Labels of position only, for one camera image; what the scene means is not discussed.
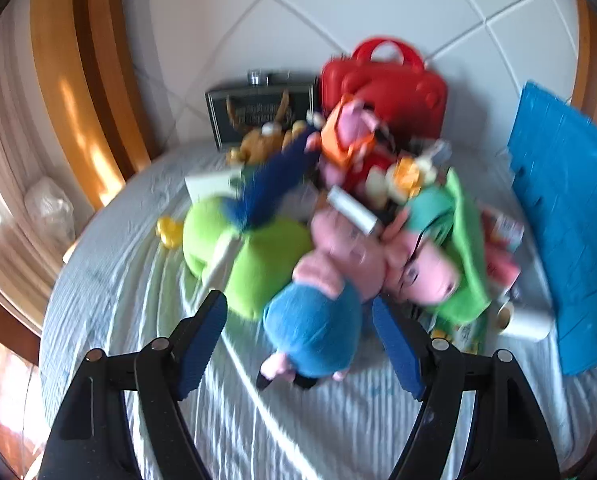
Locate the green cloth plush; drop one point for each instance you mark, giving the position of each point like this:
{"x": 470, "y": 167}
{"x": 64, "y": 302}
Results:
{"x": 471, "y": 260}

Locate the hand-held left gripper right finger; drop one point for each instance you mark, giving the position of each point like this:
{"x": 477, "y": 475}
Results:
{"x": 398, "y": 350}

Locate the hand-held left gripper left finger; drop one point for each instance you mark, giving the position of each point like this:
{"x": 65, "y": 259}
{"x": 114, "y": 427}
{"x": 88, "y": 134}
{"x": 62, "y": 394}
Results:
{"x": 203, "y": 350}

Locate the white pipe fitting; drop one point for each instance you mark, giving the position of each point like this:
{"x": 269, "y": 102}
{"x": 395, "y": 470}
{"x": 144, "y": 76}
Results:
{"x": 528, "y": 322}

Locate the yellow rubber duck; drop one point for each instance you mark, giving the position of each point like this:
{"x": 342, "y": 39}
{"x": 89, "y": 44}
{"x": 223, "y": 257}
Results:
{"x": 171, "y": 232}

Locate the blue feather toy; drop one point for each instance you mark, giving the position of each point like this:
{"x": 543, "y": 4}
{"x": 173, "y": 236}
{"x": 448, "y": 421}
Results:
{"x": 273, "y": 180}

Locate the clear plastic bag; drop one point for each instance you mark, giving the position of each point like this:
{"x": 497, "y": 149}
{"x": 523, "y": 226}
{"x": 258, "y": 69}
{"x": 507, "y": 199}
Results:
{"x": 48, "y": 210}

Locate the small clear box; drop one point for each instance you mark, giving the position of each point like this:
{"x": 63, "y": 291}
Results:
{"x": 436, "y": 149}

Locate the wooden door frame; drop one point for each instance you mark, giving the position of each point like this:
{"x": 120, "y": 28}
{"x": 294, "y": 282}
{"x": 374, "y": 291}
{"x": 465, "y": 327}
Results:
{"x": 78, "y": 85}
{"x": 591, "y": 60}

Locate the black gift box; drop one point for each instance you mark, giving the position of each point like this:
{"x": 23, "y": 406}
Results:
{"x": 233, "y": 110}

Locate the yellow white plush toy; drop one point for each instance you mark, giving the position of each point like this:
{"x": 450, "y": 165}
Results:
{"x": 403, "y": 180}

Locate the white card green sticker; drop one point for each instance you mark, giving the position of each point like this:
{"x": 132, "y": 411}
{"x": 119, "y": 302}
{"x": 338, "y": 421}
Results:
{"x": 203, "y": 187}

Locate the pig plush blue body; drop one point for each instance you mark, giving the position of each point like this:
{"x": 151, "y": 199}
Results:
{"x": 313, "y": 325}

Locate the pink striped packet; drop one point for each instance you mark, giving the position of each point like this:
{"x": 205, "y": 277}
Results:
{"x": 503, "y": 227}

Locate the blue plastic crate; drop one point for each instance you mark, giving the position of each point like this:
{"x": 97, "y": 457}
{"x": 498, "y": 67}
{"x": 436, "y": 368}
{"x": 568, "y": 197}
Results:
{"x": 568, "y": 210}

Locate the green plush toy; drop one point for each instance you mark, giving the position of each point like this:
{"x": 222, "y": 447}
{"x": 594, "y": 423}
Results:
{"x": 258, "y": 270}

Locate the red toy suitcase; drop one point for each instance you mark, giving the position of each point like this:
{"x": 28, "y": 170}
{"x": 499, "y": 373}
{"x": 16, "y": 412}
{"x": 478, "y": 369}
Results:
{"x": 378, "y": 95}

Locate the frosted glass door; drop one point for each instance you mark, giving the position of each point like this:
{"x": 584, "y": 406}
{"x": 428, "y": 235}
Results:
{"x": 8, "y": 160}

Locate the pink orange plush toy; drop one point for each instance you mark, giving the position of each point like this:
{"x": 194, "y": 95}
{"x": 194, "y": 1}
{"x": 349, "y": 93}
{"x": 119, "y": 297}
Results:
{"x": 348, "y": 130}

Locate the small white red box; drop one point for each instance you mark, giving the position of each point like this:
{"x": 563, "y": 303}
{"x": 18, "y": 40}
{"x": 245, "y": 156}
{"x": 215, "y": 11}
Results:
{"x": 351, "y": 207}

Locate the brown moose plush toy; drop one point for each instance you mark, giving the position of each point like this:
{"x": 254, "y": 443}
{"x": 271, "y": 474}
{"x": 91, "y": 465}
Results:
{"x": 263, "y": 142}

